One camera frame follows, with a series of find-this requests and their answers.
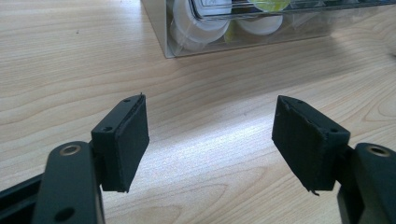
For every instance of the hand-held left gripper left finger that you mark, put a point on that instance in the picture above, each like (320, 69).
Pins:
(124, 146)

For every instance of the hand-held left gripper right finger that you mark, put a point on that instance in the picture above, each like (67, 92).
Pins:
(306, 149)

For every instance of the clear plastic storage box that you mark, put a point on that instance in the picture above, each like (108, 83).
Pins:
(249, 28)

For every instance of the yellow-green item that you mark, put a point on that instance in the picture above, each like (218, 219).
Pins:
(270, 4)

